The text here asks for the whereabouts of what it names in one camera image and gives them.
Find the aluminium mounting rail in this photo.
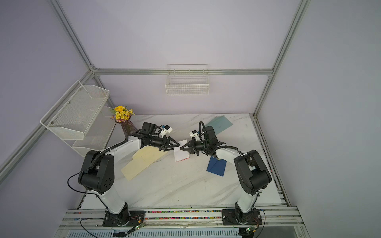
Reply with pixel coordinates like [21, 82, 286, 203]
[54, 206, 310, 238]

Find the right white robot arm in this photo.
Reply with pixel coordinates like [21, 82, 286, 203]
[180, 126, 272, 227]

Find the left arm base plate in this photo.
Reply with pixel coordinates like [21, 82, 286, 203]
[102, 210, 145, 227]

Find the cream lined letter paper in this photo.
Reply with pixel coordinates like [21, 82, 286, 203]
[121, 157, 155, 180]

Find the light teal envelope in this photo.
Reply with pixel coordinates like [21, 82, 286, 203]
[205, 116, 233, 135]

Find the white mesh two-tier shelf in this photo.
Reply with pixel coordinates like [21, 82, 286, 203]
[40, 81, 116, 157]

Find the dark blue envelope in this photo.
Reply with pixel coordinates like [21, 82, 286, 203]
[206, 156, 227, 177]

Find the white wire wall basket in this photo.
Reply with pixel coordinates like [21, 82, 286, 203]
[165, 64, 210, 96]

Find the yellow flower bouquet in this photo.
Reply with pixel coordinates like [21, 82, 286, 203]
[111, 106, 135, 123]

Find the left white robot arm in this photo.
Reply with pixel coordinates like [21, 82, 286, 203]
[78, 122, 179, 226]

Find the purple ribbed glass vase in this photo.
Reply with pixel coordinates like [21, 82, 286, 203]
[119, 120, 138, 139]

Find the white sheet of paper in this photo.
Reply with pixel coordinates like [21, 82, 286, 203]
[174, 140, 189, 162]

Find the pale yellow envelope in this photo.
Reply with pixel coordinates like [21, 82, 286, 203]
[133, 146, 167, 164]

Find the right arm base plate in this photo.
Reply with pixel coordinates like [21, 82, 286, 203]
[221, 209, 263, 225]

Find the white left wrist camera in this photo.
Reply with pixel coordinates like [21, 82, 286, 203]
[160, 125, 173, 137]

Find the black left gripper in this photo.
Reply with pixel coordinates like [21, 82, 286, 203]
[149, 135, 180, 152]

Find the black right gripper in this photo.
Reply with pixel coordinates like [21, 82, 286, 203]
[181, 137, 210, 155]

